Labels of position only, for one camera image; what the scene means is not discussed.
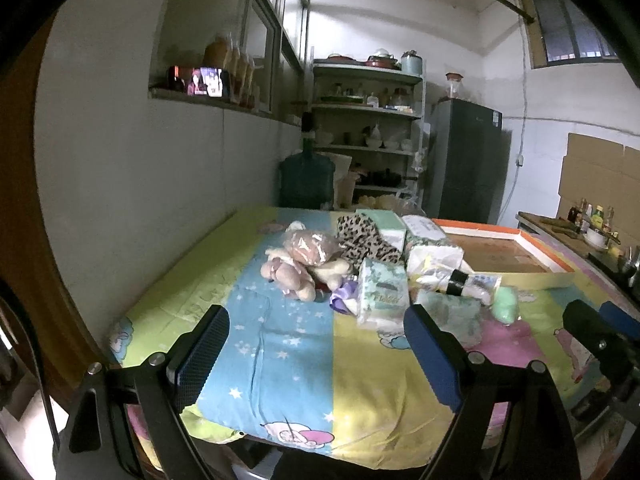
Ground floral tissue pack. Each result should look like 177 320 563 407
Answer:
401 214 448 245

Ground blue water jug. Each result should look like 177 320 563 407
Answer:
278 112 335 210

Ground mint green box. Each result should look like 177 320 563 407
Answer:
356 208 407 252

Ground green tissue pack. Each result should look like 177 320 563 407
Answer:
356 258 410 333

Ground cardboard sheets on wall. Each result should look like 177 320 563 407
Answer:
558 132 640 246

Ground colourful cartoon bed sheet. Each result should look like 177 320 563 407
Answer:
106 205 629 470

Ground dark green refrigerator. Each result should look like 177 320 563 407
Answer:
422 99 511 224

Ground phone with lit screen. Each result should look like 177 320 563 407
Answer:
186 67 231 100

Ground light blue pot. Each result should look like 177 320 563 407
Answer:
400 50 423 77

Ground leopard print cloth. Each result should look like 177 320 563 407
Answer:
336 214 401 270

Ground pink dress plush doll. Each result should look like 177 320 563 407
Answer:
260 248 316 302

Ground yellow cap bottle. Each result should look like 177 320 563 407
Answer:
590 205 604 231

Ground glass jar on fridge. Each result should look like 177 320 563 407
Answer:
446 72 463 99

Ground metal kitchen shelf rack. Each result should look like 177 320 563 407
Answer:
310 50 426 208

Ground wooden kitchen counter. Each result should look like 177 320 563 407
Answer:
515 211 639 280

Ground plastic bagged soft item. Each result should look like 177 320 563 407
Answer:
283 229 341 266

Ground white bowl on counter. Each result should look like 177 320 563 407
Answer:
584 228 608 250

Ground cream plush toy purple dress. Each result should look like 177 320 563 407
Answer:
307 258 358 316

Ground pale green soft object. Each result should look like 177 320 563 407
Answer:
490 286 520 326

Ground barred window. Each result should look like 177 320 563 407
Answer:
520 0 620 68

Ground amber liquid bottle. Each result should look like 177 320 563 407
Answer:
202 34 232 70

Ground orange rimmed cardboard tray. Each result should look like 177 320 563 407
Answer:
435 219 575 290

